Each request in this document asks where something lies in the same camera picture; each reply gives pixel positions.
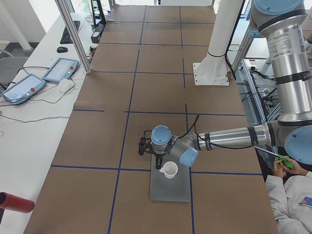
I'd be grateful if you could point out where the black box device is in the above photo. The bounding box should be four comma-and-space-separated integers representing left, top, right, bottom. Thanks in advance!
91, 24, 105, 44

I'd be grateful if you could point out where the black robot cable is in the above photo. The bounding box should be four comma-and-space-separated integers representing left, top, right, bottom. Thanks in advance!
179, 113, 255, 150

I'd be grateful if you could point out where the far blue teach pendant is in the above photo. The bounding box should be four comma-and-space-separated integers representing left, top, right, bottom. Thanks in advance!
42, 58, 79, 83

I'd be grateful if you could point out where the green handled tool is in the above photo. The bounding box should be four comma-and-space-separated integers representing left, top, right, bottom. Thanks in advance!
276, 155, 294, 170

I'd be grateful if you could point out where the white folded cloth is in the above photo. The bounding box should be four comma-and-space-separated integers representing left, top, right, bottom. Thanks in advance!
57, 78, 75, 94

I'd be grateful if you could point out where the person in white jacket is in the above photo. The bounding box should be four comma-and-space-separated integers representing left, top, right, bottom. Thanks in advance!
257, 154, 312, 234

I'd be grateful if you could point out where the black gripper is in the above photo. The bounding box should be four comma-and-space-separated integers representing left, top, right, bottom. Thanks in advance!
153, 151, 166, 169

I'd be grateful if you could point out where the black computer mouse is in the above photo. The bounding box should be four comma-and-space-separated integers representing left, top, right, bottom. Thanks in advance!
57, 46, 68, 53

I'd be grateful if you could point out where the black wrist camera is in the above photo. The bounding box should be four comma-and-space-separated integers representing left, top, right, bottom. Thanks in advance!
138, 130, 153, 156

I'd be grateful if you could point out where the blue teach pendant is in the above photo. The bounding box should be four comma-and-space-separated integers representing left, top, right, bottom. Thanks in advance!
1, 74, 46, 105
42, 58, 79, 83

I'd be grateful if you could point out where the black keyboard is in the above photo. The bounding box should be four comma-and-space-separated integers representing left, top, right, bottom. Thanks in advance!
59, 20, 81, 45

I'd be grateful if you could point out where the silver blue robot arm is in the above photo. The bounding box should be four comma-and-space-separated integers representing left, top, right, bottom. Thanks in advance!
139, 0, 312, 168

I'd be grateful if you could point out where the red cylinder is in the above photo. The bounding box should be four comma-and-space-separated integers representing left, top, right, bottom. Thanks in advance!
0, 192, 35, 214

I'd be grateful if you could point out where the white ceramic cup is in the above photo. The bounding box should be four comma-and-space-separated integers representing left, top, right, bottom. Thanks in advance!
159, 161, 178, 179

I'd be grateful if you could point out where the white pedestal column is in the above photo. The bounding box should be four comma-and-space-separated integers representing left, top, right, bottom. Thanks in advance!
193, 0, 244, 86

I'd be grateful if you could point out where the aluminium frame post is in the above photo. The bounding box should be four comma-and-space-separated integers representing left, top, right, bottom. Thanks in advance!
55, 0, 91, 74

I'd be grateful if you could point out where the near blue teach pendant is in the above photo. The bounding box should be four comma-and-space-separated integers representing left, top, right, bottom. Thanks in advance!
1, 74, 46, 105

